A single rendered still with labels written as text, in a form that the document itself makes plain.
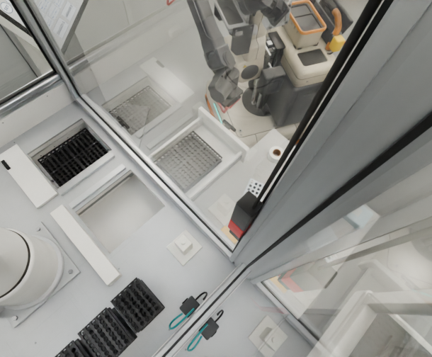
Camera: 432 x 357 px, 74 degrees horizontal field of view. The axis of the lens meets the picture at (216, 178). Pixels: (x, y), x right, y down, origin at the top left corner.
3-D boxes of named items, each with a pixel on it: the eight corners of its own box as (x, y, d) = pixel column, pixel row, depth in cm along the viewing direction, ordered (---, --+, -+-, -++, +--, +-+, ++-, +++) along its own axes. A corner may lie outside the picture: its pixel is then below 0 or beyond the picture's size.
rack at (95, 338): (114, 307, 90) (105, 307, 82) (137, 336, 87) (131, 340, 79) (88, 331, 87) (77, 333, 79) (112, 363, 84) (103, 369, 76)
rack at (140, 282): (141, 279, 94) (136, 277, 86) (165, 307, 91) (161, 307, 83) (117, 301, 91) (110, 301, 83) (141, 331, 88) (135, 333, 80)
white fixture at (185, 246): (185, 229, 101) (184, 222, 92) (202, 247, 99) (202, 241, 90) (166, 247, 98) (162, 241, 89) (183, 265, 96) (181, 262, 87)
